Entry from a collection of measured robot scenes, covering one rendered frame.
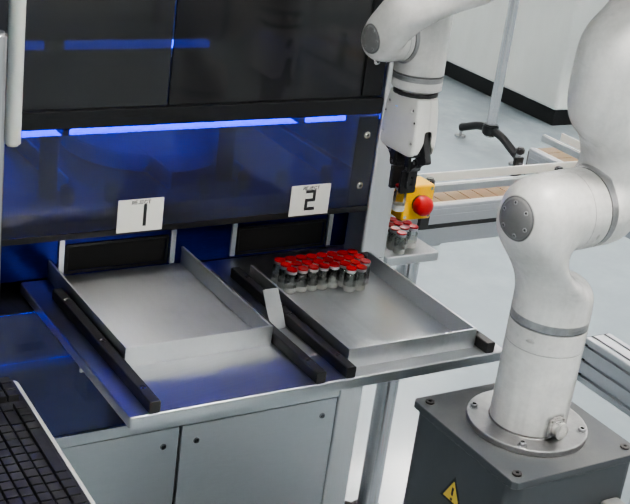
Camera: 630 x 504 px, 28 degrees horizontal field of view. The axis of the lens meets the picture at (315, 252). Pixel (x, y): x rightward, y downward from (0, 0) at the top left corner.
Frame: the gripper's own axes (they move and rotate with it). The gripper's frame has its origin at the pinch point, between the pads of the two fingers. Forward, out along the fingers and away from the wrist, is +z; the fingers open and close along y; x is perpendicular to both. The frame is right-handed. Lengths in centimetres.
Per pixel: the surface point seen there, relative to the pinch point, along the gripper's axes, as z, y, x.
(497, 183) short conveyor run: 17, -36, 53
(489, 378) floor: 112, -104, 125
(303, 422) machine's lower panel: 60, -23, 2
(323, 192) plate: 10.3, -22.2, -0.9
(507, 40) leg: 52, -297, 277
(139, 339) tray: 26, -4, -45
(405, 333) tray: 25.9, 6.9, 0.2
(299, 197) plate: 10.8, -22.2, -6.0
